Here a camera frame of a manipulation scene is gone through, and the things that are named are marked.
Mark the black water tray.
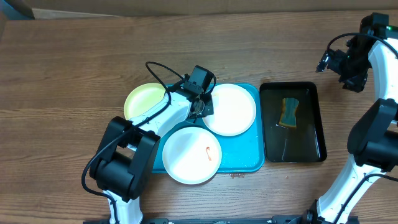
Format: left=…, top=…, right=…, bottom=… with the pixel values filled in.
left=259, top=82, right=327, bottom=162

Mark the teal plastic tray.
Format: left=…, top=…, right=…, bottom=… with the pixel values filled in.
left=152, top=83, right=266, bottom=174

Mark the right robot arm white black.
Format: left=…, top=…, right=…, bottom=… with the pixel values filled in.
left=292, top=37, right=397, bottom=223

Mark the yellow plate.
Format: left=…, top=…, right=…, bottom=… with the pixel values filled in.
left=124, top=83, right=165, bottom=119

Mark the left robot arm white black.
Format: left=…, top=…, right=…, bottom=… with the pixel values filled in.
left=81, top=91, right=213, bottom=223

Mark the white plate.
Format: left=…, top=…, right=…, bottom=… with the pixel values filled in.
left=203, top=84, right=256, bottom=136
left=162, top=127, right=222, bottom=185

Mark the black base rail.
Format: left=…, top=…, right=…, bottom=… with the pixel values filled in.
left=82, top=215, right=360, bottom=224

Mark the green yellow sponge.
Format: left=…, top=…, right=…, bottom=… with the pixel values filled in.
left=278, top=98, right=299, bottom=128

